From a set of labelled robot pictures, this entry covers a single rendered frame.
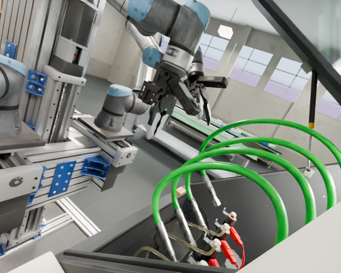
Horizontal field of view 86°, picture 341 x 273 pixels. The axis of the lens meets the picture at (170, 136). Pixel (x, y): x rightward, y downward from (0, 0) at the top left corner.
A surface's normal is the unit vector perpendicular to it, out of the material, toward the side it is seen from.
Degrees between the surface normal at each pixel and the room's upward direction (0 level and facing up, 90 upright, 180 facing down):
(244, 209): 90
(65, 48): 90
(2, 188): 90
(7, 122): 72
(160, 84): 90
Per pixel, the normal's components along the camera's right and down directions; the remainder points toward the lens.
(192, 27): 0.19, 0.36
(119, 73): -0.44, 0.06
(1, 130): 0.87, 0.19
